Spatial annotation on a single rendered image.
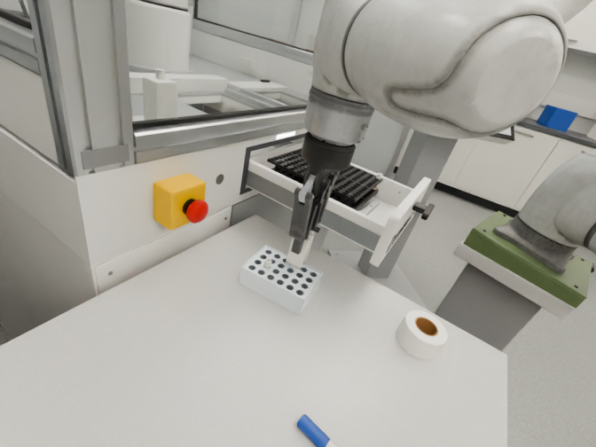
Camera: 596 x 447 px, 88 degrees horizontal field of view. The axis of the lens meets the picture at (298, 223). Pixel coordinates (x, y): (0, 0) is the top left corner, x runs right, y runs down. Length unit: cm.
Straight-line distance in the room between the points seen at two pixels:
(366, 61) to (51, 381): 47
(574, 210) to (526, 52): 74
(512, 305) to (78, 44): 105
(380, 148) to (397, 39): 217
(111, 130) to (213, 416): 37
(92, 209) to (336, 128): 34
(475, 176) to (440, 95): 351
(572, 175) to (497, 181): 281
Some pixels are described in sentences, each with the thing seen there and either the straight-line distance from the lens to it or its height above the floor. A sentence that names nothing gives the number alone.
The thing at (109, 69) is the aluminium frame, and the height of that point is 107.
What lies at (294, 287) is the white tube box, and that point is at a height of 80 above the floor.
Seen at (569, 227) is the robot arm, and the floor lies 91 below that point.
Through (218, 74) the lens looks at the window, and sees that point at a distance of 59.
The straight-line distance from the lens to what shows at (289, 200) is 65.
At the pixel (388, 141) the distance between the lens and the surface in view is 241.
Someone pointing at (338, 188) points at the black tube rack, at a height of 90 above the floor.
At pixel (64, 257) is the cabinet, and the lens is 64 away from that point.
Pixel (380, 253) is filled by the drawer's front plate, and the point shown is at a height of 85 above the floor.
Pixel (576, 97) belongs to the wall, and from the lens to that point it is 445.
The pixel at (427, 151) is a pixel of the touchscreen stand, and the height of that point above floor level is 82.
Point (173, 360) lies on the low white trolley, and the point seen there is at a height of 76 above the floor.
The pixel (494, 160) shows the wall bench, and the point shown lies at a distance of 371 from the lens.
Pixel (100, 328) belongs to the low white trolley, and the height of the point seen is 76.
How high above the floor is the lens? 116
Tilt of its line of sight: 31 degrees down
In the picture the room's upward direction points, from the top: 15 degrees clockwise
